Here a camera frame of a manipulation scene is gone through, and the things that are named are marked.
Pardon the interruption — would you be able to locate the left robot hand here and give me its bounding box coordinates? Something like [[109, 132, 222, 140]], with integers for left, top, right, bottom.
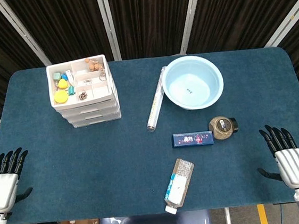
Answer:
[[0, 146, 36, 214]]

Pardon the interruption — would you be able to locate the yellow toy in tray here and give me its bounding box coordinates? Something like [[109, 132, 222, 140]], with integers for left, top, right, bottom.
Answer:
[[56, 77, 69, 89]]

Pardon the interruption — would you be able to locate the light blue plastic basin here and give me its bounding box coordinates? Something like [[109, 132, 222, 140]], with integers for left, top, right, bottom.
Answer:
[[159, 52, 227, 113]]

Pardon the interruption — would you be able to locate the large yellow round sponge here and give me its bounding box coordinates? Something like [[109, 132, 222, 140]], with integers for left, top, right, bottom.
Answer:
[[53, 89, 70, 105]]

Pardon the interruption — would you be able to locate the brown white pouch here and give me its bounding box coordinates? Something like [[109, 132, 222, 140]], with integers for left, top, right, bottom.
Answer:
[[160, 157, 200, 215]]

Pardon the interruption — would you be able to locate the round jar with black lid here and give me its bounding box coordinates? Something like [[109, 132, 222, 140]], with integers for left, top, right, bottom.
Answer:
[[207, 114, 240, 141]]

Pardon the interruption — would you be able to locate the white drawer organizer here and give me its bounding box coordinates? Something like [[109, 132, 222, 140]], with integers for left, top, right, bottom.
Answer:
[[45, 53, 123, 131]]

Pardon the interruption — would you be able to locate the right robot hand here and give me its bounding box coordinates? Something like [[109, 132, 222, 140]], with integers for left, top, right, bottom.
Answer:
[[252, 121, 299, 194]]

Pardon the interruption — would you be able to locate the dark blue printed box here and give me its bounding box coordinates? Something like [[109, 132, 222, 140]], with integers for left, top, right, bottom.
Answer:
[[171, 129, 215, 150]]

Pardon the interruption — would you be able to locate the brown plush toy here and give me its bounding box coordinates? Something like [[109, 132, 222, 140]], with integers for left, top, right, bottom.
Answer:
[[84, 56, 105, 72]]

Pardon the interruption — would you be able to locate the metal keyring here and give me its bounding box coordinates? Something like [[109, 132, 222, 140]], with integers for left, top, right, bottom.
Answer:
[[97, 68, 107, 82]]

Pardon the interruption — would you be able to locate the clear plastic drawer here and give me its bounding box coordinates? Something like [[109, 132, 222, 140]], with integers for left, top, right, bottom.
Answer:
[[71, 114, 123, 129], [65, 108, 122, 125], [57, 100, 120, 119]]

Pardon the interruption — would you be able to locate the white thermometer stick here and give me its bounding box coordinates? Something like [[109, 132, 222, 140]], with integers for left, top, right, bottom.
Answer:
[[64, 69, 76, 88]]

